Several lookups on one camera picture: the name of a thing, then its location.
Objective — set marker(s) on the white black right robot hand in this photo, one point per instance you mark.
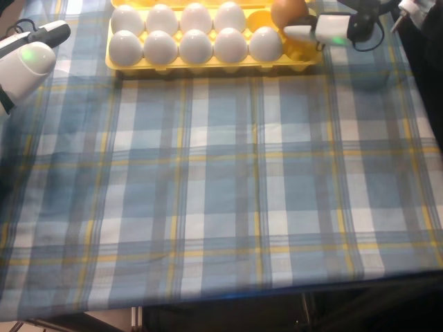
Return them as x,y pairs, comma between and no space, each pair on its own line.
332,27

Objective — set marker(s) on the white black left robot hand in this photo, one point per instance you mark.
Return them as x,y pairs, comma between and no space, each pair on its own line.
57,30

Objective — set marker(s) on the yellow-brown toy egg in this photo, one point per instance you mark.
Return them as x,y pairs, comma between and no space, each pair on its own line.
286,11

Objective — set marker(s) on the yellow plastic egg box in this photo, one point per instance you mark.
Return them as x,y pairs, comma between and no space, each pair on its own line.
257,18

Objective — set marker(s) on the blue plaid tablecloth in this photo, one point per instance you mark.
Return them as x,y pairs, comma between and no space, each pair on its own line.
221,173

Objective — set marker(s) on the metal table leg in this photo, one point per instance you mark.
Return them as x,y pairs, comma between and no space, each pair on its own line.
306,313
136,319

